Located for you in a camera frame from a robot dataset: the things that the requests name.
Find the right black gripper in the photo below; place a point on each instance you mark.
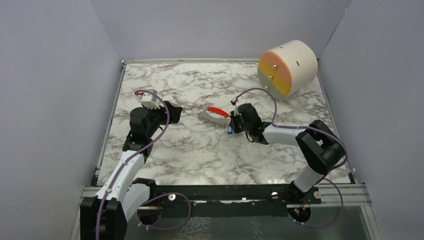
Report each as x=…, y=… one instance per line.
x=232, y=123

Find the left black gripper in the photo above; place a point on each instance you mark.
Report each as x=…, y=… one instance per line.
x=175, y=113

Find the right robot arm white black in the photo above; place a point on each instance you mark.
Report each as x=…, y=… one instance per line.
x=321, y=149

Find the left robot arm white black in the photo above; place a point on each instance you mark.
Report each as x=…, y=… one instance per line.
x=105, y=216

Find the round drawer box pastel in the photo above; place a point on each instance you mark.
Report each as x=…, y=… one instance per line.
x=285, y=69

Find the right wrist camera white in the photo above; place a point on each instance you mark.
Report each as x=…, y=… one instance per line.
x=237, y=101

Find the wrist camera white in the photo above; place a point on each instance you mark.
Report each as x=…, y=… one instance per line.
x=148, y=100
x=237, y=101

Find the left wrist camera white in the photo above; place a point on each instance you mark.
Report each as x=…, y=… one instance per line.
x=148, y=100

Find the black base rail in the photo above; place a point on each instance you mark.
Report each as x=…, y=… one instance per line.
x=215, y=201

